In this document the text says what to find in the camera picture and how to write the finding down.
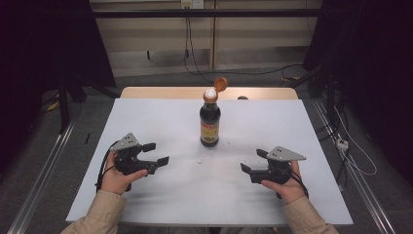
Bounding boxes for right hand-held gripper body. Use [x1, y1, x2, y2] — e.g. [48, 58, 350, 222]
[250, 145, 307, 185]

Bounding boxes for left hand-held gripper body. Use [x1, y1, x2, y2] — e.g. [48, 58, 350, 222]
[110, 132, 160, 176]

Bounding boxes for soy sauce bottle yellow label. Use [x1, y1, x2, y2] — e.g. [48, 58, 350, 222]
[199, 76, 229, 148]

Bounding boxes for person's left hand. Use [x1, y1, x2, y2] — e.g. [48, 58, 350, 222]
[100, 151, 150, 196]

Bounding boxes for person's right hand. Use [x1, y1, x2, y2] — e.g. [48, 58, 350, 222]
[260, 160, 308, 205]

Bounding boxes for white table board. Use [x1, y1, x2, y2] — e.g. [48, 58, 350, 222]
[65, 97, 355, 227]

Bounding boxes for wooden table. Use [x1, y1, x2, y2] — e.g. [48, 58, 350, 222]
[120, 86, 299, 100]

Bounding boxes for white power strip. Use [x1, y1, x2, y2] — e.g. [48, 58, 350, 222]
[335, 137, 350, 152]

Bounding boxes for black metal stand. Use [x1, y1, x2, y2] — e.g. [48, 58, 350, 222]
[56, 72, 122, 135]

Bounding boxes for black horizontal bar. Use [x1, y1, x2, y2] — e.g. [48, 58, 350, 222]
[92, 8, 323, 20]

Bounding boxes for dark curtain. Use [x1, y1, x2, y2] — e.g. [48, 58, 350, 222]
[302, 0, 413, 184]
[0, 0, 117, 172]

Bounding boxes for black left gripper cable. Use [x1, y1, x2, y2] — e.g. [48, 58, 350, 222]
[94, 139, 121, 193]

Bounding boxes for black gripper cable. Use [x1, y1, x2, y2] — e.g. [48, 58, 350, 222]
[94, 139, 121, 193]
[289, 171, 311, 200]

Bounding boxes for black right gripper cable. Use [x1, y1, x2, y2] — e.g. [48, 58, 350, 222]
[289, 171, 311, 200]

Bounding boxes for black floor cables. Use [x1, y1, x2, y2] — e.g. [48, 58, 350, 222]
[316, 72, 350, 184]

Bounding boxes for white cable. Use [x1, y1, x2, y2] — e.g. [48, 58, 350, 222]
[333, 106, 379, 177]

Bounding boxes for metal floor rail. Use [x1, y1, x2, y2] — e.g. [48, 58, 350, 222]
[7, 117, 78, 234]
[312, 97, 397, 234]

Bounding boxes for black wall cable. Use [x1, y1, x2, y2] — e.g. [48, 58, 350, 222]
[182, 8, 306, 85]

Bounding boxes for white wall socket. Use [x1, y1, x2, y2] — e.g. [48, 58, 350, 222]
[180, 0, 206, 10]

